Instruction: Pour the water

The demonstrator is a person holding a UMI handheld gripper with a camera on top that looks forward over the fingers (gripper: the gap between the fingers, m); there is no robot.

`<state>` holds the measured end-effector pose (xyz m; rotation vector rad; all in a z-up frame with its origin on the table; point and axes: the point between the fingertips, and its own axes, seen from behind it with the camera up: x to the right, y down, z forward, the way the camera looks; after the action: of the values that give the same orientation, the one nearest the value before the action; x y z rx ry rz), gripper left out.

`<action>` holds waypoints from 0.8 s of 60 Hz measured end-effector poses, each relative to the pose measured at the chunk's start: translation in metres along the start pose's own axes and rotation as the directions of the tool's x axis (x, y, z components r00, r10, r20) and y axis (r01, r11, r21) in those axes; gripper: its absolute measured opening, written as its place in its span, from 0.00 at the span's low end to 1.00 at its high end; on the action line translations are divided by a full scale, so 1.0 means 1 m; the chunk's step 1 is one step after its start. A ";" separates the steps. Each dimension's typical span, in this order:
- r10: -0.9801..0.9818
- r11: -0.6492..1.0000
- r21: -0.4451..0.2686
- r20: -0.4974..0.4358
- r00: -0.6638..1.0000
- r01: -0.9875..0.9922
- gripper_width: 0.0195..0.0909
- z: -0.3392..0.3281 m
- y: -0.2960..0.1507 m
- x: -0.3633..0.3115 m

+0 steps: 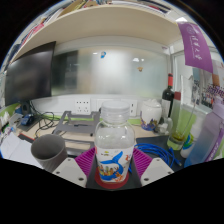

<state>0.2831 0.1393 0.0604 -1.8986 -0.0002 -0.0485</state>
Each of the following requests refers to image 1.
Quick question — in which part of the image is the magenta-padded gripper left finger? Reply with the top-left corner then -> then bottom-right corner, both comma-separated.
52,147 -> 98,189

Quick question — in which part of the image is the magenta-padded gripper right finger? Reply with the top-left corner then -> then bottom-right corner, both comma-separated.
128,147 -> 175,188

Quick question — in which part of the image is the clear plastic water bottle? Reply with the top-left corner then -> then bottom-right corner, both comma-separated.
94,100 -> 136,183

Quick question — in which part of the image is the pale purple water jug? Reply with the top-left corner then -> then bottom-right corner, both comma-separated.
183,96 -> 224,168

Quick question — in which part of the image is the grey textured cup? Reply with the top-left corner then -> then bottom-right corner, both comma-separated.
30,133 -> 69,174

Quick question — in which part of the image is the flat round red coaster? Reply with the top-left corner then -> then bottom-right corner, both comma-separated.
94,166 -> 130,190

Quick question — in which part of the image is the grey metal laptop stand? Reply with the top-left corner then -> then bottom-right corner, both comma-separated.
52,110 -> 101,137

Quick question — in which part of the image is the white ceramic jar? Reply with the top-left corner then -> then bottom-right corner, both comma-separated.
139,98 -> 163,132

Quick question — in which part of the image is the small blue box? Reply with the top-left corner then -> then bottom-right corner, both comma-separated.
20,113 -> 36,127

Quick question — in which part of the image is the dark wine bottle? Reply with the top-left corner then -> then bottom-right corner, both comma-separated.
161,73 -> 175,118

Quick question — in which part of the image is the group photo poster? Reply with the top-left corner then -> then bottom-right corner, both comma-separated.
191,83 -> 224,109

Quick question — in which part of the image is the black computer monitor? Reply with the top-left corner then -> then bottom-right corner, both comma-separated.
4,40 -> 57,116

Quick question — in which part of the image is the purple hanging banner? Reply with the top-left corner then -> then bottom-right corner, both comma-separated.
177,21 -> 214,74

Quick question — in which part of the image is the coiled blue cable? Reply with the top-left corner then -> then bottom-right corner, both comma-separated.
134,142 -> 184,168

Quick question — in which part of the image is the tangled black cable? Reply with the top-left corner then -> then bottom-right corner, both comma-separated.
32,106 -> 63,132

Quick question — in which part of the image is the white wall socket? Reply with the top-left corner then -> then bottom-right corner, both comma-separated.
73,98 -> 92,115
128,99 -> 138,117

